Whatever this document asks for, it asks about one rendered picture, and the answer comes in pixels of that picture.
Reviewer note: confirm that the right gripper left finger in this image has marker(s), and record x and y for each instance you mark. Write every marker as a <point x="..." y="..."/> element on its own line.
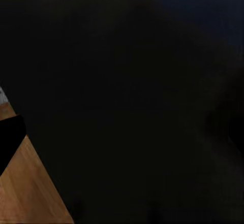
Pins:
<point x="12" y="132"/>

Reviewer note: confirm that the desk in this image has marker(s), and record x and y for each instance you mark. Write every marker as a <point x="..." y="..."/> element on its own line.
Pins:
<point x="128" y="102"/>

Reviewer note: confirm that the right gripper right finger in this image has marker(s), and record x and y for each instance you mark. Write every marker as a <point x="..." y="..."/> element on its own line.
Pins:
<point x="236" y="131"/>

